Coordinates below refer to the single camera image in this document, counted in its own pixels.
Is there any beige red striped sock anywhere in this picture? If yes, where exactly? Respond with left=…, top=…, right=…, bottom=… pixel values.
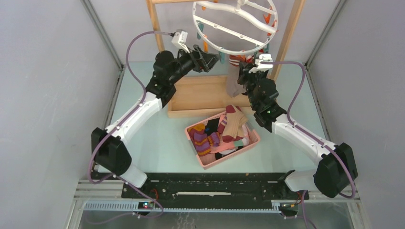
left=217, top=105, right=248, bottom=143

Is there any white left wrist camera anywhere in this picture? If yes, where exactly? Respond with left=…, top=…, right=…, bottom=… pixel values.
left=171, top=29, right=190, bottom=53

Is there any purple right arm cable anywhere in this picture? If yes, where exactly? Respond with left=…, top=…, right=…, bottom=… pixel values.
left=259, top=61, right=358, bottom=229

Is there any purple striped sock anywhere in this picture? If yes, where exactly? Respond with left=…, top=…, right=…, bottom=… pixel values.
left=187, top=123, right=221, bottom=156

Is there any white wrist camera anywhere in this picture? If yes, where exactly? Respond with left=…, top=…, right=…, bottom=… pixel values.
left=248, top=53, right=273, bottom=73
left=171, top=29, right=190, bottom=53

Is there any wooden hanger stand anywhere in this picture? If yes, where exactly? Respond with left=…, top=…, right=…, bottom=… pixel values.
left=145, top=0, right=306, bottom=119

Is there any pink mint sock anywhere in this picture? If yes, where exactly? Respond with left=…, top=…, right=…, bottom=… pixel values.
left=210, top=139, right=249, bottom=155

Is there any pink plastic basket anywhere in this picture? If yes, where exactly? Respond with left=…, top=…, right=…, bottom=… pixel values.
left=185, top=111, right=260, bottom=169

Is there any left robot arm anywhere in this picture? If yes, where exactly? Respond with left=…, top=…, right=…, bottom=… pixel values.
left=91, top=45, right=220, bottom=199

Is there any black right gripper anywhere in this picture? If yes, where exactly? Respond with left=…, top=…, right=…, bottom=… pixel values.
left=238, top=62, right=265, bottom=109

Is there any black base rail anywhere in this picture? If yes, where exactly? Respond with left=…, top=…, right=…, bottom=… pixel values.
left=140, top=173, right=309, bottom=210

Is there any teal left clothespin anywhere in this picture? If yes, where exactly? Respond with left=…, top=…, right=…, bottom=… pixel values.
left=218, top=47, right=226, bottom=64

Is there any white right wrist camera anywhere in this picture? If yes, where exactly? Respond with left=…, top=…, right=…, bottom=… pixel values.
left=248, top=53, right=273, bottom=73

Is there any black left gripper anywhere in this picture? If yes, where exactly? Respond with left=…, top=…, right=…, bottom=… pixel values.
left=169, top=44, right=221, bottom=85

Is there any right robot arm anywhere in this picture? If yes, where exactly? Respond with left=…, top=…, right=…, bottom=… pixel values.
left=237, top=61, right=358, bottom=199

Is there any grey sock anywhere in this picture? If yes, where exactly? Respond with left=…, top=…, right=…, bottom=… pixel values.
left=225, top=55, right=253, bottom=98

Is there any orange clothespin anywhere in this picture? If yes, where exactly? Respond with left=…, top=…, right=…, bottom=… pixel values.
left=203, top=35, right=209, bottom=52

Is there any white round clip hanger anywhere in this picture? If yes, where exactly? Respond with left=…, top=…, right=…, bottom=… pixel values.
left=192, top=0, right=278, bottom=55

